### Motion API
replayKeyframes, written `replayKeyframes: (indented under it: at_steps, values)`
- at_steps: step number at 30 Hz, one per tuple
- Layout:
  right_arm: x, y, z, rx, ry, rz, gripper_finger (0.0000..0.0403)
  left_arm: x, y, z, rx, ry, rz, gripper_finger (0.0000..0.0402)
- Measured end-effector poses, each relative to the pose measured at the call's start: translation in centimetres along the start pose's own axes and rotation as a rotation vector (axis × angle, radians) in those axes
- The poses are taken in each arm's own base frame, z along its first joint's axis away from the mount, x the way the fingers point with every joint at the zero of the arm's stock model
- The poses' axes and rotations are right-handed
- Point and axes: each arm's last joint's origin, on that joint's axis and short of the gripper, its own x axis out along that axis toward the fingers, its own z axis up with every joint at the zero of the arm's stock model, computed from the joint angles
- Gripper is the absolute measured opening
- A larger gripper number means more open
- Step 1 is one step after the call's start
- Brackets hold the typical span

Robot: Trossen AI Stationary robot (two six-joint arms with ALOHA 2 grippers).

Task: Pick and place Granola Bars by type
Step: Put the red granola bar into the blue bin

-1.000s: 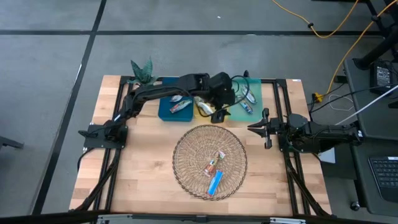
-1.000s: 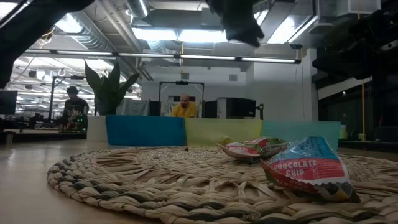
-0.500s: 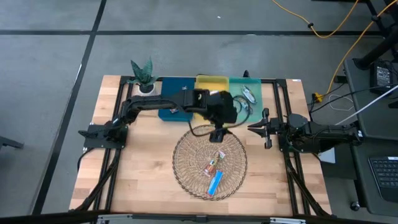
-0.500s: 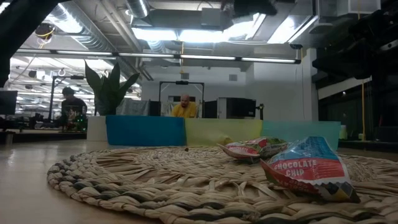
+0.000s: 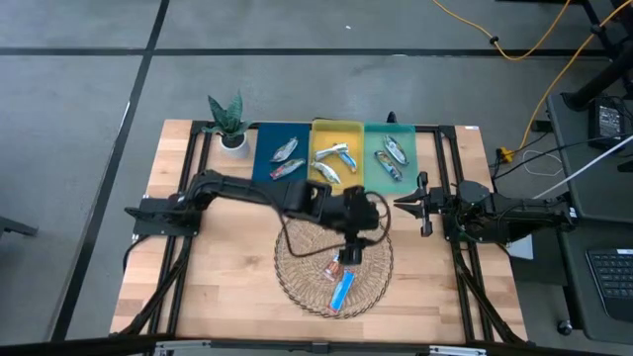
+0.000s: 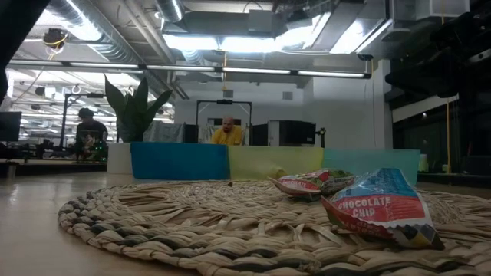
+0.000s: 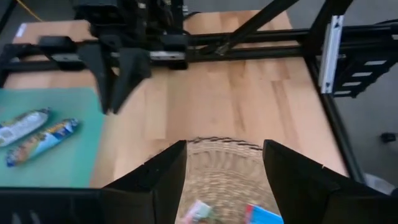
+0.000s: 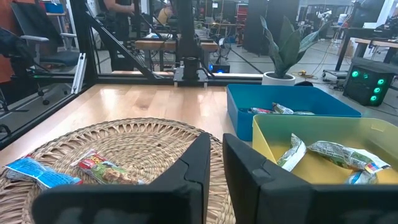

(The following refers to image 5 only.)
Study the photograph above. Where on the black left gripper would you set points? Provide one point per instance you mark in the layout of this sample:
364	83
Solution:
356	212

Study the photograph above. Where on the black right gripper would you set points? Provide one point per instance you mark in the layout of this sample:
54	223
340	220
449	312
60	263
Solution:
434	205

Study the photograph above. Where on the red chocolate granola bar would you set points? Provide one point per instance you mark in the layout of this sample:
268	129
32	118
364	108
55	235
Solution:
332	272

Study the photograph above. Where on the blue granola bar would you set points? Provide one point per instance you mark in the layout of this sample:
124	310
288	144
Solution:
347	160

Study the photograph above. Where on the granola bar red-blue wrapper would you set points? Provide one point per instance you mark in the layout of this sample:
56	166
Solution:
288	169

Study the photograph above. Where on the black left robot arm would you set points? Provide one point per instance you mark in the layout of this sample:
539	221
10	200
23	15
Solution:
237	188

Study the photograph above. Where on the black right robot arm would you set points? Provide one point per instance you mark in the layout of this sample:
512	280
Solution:
514	212

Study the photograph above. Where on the chocolate chip granola bar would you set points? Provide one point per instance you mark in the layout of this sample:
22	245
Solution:
342	292

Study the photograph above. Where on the green plastic bin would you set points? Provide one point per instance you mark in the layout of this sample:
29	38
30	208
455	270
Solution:
405	178

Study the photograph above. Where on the round woven mat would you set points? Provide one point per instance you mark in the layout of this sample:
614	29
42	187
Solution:
301	282

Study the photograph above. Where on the yellow plastic bin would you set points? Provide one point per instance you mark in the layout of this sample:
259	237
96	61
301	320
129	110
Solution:
336	131

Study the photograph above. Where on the blue plastic bin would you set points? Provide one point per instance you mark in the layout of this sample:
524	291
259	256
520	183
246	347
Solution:
264	143

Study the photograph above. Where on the white plant pot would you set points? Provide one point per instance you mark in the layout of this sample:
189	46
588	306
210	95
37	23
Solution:
235	148

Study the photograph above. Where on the black desk with keyboard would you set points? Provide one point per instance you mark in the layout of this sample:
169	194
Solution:
573	277

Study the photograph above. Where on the green snake plant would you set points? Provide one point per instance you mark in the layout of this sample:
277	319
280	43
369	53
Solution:
228	116

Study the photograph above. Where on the white rod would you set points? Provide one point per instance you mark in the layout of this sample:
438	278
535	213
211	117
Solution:
593	166

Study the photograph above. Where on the black caster wheel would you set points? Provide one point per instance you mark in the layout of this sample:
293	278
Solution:
565	328

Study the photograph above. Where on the dark grey desk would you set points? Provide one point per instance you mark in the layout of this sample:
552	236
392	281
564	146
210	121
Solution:
608	198

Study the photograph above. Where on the black power adapter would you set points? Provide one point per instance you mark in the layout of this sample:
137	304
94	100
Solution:
608	123

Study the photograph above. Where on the black keyboard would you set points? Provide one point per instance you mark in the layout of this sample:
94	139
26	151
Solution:
613	282

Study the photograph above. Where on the black chair base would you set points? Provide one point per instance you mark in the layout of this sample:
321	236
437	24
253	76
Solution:
593	86

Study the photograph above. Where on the black crossbar with silver brackets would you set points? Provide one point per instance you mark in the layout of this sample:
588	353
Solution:
99	346

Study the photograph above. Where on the grey chair leg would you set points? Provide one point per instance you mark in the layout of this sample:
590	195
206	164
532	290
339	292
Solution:
17	227

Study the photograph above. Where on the black aluminium table frame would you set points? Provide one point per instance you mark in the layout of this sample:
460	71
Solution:
441	148

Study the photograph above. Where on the small black post mount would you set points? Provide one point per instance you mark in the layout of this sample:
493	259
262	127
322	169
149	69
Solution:
391	117

